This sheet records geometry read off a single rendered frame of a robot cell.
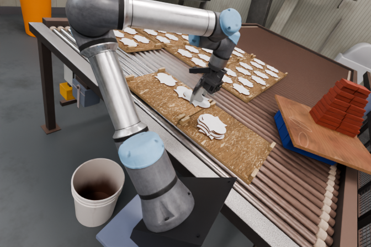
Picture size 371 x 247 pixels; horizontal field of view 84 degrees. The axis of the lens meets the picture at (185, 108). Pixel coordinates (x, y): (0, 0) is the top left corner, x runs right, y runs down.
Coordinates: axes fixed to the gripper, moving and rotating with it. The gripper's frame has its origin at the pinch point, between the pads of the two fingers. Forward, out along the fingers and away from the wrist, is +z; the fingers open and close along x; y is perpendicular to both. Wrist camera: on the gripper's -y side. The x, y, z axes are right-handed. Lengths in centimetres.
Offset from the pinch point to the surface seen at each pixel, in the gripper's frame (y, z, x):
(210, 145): 18.7, 11.6, -6.8
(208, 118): 8.5, 8.4, 5.0
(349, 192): 79, 9, 28
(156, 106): -14.6, 12.2, -9.2
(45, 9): -293, 69, 58
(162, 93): -21.9, 12.3, 2.3
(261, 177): 43.9, 13.3, 0.8
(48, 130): -110, 107, -21
